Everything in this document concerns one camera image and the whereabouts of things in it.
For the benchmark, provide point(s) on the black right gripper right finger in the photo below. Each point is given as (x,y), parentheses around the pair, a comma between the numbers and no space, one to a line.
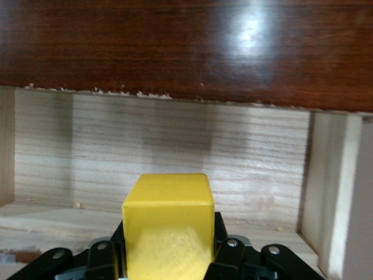
(233,256)

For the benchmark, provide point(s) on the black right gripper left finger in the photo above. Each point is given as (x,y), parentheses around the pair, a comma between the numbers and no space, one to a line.
(102,259)

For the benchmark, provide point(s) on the yellow block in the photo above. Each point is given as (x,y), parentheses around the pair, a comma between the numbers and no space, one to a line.
(169,221)

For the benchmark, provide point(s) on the dark wooden drawer cabinet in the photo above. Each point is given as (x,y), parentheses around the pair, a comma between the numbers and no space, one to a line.
(145,43)

